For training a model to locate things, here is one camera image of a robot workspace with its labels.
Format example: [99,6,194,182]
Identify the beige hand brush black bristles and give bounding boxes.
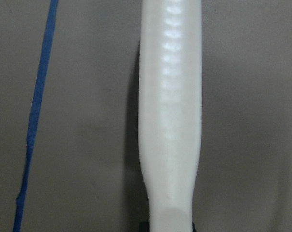
[138,0,202,232]

